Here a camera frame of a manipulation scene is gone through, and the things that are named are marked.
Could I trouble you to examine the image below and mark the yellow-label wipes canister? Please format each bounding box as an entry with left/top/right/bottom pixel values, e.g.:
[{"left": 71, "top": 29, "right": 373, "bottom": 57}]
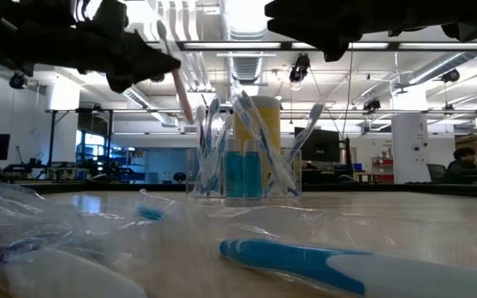
[{"left": 233, "top": 95, "right": 282, "bottom": 192}]

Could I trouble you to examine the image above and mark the blue mouthwash bottle white cap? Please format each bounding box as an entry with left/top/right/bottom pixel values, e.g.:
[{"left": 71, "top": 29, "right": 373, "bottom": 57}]
[
  {"left": 224, "top": 139, "right": 243, "bottom": 199},
  {"left": 243, "top": 139, "right": 263, "bottom": 199}
]

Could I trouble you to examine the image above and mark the black aluminium table frame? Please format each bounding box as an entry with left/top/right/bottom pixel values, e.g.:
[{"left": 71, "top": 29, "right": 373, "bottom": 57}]
[{"left": 10, "top": 180, "right": 477, "bottom": 199}]

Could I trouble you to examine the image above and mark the black station frame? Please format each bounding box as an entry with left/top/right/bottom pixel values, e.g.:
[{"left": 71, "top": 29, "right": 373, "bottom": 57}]
[{"left": 46, "top": 108, "right": 115, "bottom": 166}]

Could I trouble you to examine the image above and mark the silver ventilation duct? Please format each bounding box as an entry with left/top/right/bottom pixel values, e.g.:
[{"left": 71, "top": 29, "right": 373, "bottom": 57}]
[{"left": 221, "top": 0, "right": 279, "bottom": 84}]

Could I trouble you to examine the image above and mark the person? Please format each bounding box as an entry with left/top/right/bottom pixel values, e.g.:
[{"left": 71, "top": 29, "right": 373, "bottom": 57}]
[{"left": 447, "top": 147, "right": 477, "bottom": 185}]

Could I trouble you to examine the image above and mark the orange toothbrush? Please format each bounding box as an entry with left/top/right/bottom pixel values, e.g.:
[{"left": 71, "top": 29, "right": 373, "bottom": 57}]
[{"left": 157, "top": 19, "right": 195, "bottom": 125}]

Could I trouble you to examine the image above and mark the cluttered workbench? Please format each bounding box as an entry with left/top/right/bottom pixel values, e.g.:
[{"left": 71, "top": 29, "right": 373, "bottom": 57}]
[{"left": 2, "top": 159, "right": 140, "bottom": 184}]

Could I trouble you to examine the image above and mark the purple toothbrush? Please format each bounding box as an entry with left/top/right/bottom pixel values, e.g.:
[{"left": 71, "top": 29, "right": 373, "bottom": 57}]
[
  {"left": 195, "top": 105, "right": 213, "bottom": 196},
  {"left": 0, "top": 181, "right": 148, "bottom": 298}
]

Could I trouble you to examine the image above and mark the black desk monitor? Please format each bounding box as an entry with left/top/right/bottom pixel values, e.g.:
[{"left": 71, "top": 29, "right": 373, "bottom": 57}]
[{"left": 300, "top": 128, "right": 342, "bottom": 163}]

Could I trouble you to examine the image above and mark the clear acrylic organizer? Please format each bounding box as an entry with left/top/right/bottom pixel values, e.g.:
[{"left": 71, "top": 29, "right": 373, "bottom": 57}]
[{"left": 185, "top": 147, "right": 303, "bottom": 199}]

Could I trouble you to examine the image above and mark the red storage shelf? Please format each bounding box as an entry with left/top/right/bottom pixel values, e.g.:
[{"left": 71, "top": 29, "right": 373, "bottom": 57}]
[{"left": 370, "top": 156, "right": 395, "bottom": 183}]

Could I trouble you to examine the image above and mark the black linear ceiling light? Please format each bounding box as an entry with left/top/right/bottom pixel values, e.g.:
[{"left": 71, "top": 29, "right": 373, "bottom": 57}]
[{"left": 147, "top": 40, "right": 477, "bottom": 53}]

